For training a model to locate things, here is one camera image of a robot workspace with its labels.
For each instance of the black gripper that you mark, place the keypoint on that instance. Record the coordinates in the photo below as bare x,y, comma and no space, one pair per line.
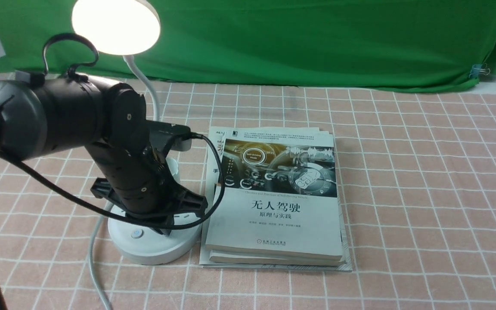
143,186

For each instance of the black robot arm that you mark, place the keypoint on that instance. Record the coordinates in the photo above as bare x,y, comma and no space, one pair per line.
40,117

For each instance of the white desk lamp with base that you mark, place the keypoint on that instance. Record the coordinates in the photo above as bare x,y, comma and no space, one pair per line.
127,28

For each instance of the bottom book in stack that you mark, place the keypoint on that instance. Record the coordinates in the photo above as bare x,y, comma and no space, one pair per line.
207,241

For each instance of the top self-driving book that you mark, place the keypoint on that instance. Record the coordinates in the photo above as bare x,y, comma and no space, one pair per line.
274,215

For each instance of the pink checkered tablecloth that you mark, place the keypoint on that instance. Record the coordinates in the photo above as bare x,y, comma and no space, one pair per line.
418,190

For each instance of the green backdrop cloth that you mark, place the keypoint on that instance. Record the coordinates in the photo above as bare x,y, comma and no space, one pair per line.
411,46

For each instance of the blue binder clip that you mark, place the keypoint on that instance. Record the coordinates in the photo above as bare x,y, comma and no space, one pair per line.
478,70

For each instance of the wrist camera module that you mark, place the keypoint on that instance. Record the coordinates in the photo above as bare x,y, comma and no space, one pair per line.
165,136

